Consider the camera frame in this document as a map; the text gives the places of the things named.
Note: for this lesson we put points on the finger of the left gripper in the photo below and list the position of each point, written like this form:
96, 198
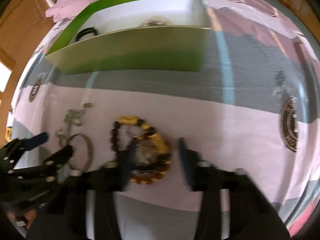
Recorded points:
52, 164
28, 144

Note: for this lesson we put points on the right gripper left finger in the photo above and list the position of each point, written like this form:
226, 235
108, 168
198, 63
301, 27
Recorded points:
115, 175

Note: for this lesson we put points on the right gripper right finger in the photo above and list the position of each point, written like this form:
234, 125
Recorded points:
201, 175

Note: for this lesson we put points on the silver bangle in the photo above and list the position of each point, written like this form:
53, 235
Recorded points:
83, 152

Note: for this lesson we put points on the person's left hand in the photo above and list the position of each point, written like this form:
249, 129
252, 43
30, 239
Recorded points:
23, 221

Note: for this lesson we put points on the plaid bed sheet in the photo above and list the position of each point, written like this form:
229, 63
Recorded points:
254, 104

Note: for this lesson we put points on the wooden headboard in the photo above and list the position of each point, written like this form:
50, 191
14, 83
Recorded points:
23, 26

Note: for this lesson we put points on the black wrist watch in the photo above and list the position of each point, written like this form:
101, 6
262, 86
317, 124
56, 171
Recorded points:
84, 32

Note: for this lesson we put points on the green cardboard box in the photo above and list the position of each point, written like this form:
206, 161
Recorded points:
122, 45

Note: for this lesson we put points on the white wrist watch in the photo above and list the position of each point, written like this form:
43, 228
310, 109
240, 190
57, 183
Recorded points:
156, 21

